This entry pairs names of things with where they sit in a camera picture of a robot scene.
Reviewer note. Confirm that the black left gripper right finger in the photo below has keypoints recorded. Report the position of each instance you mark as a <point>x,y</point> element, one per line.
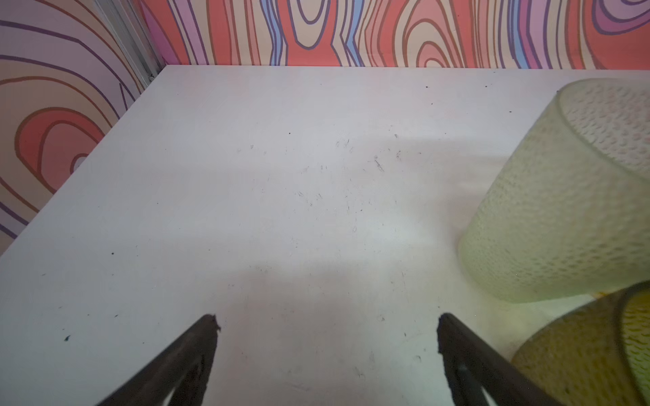
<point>477,374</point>

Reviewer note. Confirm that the pale yellow textured cup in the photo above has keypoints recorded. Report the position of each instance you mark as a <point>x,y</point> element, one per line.
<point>568,214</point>

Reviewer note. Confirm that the olive textured cup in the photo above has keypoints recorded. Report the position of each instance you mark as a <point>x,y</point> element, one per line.
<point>598,354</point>

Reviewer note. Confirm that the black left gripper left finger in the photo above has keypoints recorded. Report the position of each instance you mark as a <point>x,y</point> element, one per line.
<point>177,376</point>

